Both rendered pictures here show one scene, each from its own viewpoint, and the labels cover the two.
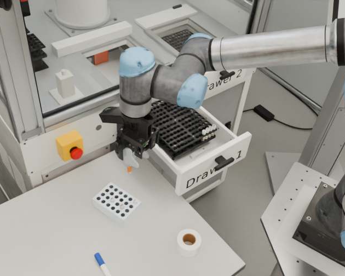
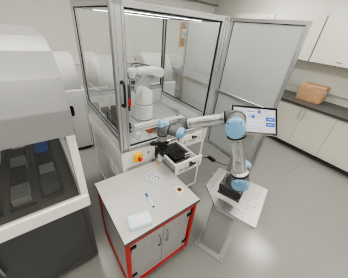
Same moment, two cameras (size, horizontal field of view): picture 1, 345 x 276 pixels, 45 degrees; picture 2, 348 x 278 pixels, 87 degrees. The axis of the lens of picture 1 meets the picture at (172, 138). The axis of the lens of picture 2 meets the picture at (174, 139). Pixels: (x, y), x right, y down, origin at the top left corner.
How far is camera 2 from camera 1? 0.39 m
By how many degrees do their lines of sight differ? 13
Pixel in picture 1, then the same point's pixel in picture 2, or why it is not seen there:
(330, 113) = not seen: hidden behind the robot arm
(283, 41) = (208, 117)
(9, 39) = (123, 117)
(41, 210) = (126, 179)
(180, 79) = (177, 128)
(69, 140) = (138, 154)
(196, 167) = (182, 164)
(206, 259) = (185, 197)
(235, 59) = (194, 123)
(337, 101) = not seen: hidden behind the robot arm
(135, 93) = (162, 133)
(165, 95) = (172, 133)
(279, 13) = not seen: hidden behind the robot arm
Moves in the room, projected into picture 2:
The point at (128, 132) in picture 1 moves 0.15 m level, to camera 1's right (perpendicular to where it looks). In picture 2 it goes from (159, 148) to (179, 150)
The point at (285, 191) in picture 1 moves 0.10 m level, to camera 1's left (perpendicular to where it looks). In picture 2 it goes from (215, 176) to (204, 175)
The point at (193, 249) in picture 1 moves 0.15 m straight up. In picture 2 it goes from (180, 192) to (183, 178)
